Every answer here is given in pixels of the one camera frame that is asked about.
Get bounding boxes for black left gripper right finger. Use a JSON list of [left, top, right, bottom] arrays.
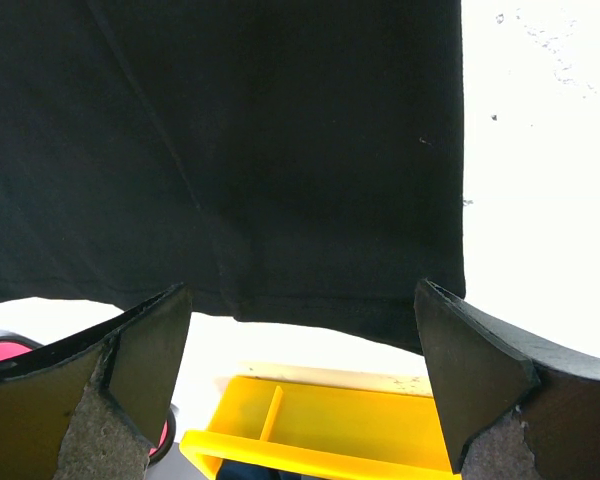
[[415, 281, 600, 480]]

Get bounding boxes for yellow plastic bin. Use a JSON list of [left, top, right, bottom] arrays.
[[180, 376, 457, 480]]

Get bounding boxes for pink drawer unit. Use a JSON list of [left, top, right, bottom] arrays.
[[0, 331, 176, 467]]

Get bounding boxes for navy blue t-shirt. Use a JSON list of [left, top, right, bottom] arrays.
[[216, 460, 302, 480]]

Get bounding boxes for black t-shirt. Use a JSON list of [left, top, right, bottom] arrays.
[[0, 1, 465, 353]]

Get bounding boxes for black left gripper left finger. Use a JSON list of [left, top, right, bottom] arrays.
[[0, 284, 191, 479]]

